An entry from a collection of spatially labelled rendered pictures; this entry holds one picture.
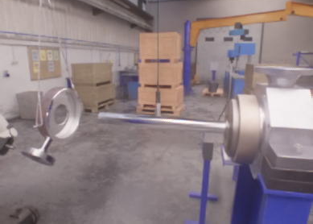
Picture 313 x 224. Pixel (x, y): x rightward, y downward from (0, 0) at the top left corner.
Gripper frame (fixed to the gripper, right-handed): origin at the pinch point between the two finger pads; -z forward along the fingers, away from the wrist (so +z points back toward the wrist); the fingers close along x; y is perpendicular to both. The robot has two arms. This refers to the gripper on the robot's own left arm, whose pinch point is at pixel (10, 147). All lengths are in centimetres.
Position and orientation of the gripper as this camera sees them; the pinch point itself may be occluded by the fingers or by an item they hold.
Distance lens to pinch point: 156.3
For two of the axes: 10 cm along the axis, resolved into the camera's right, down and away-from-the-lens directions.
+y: 1.0, 5.8, 8.1
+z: -9.6, -1.4, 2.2
